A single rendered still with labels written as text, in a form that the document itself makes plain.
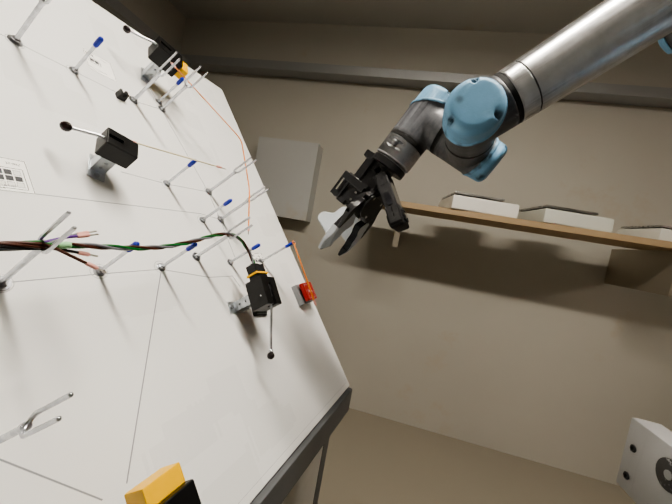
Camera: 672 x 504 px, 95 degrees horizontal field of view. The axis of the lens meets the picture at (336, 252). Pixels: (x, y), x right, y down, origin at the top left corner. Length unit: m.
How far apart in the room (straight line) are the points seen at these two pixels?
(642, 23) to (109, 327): 0.73
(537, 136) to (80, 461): 2.50
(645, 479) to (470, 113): 0.48
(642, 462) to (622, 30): 0.50
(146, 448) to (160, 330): 0.15
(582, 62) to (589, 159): 2.08
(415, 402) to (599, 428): 1.15
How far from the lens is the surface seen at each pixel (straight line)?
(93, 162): 0.62
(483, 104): 0.46
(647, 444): 0.57
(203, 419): 0.55
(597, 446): 2.89
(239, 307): 0.64
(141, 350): 0.51
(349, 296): 2.31
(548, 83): 0.50
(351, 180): 0.61
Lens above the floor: 1.28
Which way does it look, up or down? 4 degrees down
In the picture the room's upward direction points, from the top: 10 degrees clockwise
